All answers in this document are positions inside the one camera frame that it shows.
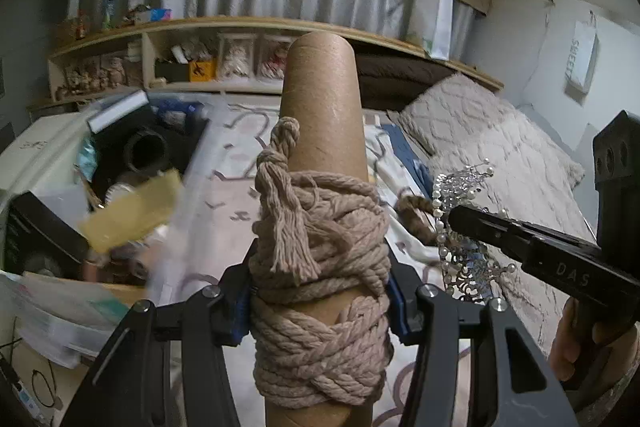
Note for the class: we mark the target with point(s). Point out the silver pearl tiara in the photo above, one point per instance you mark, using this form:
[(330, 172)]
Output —
[(462, 272)]

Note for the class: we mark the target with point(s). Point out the tall white paper bag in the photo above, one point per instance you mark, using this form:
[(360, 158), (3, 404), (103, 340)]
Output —
[(432, 14)]

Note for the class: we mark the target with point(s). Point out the green bottle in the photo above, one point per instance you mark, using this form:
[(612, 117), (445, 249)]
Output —
[(108, 14)]

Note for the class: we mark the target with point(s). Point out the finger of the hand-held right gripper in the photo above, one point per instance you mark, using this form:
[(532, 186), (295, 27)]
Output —
[(490, 229)]

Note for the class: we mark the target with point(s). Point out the small yellow box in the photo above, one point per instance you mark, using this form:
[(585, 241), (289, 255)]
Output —
[(202, 71)]

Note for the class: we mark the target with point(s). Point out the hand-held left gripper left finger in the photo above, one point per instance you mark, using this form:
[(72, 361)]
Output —
[(239, 307)]

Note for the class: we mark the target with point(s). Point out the blue tissue box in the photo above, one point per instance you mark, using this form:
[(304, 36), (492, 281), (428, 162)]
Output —
[(161, 15)]

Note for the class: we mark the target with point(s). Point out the cartoon printed blanket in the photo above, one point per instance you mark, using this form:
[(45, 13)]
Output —
[(225, 197)]

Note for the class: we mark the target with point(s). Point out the wooden shelf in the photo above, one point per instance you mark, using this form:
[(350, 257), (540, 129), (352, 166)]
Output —
[(225, 23)]

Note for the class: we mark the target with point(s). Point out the red bottles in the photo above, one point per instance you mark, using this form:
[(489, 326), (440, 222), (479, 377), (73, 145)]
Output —
[(81, 26)]

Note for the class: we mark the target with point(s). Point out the clear jar with beige doll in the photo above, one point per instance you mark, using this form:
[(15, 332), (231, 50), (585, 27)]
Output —
[(236, 57)]

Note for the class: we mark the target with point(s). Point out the row of small figurines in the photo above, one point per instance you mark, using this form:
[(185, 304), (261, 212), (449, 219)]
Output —
[(92, 77)]

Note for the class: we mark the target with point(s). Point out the stack of plastic folders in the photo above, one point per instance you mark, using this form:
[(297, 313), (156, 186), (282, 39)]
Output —
[(55, 312)]

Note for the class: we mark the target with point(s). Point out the clear jar with red doll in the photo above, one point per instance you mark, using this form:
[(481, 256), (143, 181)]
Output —
[(274, 59)]

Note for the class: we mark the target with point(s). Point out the blue sheet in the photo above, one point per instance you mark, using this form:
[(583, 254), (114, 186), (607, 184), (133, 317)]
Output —
[(410, 157)]

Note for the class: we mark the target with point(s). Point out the person's right hand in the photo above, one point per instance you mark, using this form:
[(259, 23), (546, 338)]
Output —
[(567, 347)]

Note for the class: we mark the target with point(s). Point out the black shelf box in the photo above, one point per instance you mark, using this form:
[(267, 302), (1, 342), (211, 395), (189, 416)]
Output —
[(171, 71)]

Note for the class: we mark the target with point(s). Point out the clear plastic storage bin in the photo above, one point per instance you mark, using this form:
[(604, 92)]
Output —
[(200, 167)]

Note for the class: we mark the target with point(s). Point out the white hanging paper bag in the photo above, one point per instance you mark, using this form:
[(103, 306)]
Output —
[(581, 57)]

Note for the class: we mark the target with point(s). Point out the beige quilted blanket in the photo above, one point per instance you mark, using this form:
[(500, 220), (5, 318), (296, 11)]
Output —
[(510, 157)]

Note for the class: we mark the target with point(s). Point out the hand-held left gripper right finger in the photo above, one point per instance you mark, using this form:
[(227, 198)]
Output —
[(397, 307)]

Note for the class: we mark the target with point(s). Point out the brown cushion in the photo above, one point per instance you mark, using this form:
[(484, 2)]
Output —
[(395, 79)]

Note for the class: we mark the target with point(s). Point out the brown furry headband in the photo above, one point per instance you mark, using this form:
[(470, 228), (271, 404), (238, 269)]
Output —
[(417, 217)]

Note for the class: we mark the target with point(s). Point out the black box with white edge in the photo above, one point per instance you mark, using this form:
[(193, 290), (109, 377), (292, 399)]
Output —
[(117, 109)]

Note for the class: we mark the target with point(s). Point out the black round cup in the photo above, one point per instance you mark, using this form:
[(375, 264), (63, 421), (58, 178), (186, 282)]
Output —
[(145, 152)]

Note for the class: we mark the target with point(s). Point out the blue bottle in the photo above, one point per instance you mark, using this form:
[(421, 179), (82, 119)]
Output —
[(177, 111)]

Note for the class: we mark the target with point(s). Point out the black carton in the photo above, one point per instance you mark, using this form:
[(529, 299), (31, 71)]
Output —
[(42, 232)]

